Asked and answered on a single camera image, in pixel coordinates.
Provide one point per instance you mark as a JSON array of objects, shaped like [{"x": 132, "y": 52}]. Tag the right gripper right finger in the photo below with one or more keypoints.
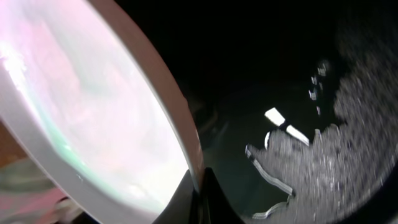
[{"x": 216, "y": 208}]

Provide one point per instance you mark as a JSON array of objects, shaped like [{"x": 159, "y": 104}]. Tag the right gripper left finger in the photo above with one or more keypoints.
[{"x": 182, "y": 208}]

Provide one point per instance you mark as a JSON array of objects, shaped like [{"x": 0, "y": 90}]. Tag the white plate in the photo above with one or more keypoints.
[{"x": 88, "y": 97}]

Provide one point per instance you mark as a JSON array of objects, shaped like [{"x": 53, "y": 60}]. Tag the black round tray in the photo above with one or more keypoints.
[{"x": 295, "y": 102}]

